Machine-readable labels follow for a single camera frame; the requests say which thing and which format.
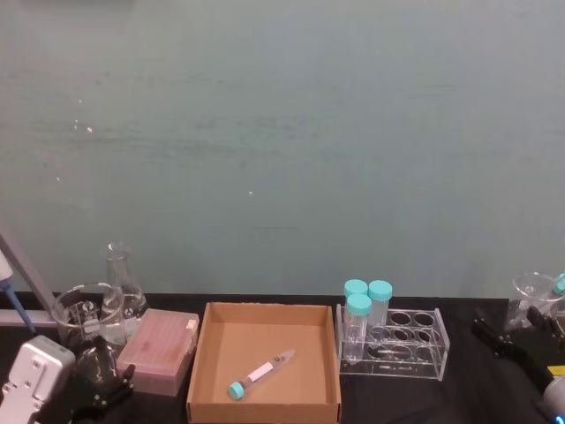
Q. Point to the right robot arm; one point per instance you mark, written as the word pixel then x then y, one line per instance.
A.
pixel 555 402

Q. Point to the clear glass conical flask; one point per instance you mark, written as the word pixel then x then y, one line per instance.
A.
pixel 125 305

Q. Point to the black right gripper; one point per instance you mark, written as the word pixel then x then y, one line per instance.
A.
pixel 536 358

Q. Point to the shallow brown cardboard tray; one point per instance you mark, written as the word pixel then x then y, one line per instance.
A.
pixel 265 335

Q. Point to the white and blue pipette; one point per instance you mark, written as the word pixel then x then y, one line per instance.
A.
pixel 15 300

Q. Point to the clear glass beaker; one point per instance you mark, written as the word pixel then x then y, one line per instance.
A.
pixel 529 291
pixel 84 318

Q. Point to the clear acrylic tube rack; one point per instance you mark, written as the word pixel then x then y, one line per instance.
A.
pixel 410 353

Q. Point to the pink pipette tip box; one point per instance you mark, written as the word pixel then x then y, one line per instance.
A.
pixel 159 349

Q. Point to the labelled clear tube teal cap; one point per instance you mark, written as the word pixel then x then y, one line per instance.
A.
pixel 260 375

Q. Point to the black table cloth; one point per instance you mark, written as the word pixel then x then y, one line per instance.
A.
pixel 468 397

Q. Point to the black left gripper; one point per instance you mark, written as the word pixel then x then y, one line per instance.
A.
pixel 84 399

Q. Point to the grey metal frame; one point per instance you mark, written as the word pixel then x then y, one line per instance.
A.
pixel 31 282

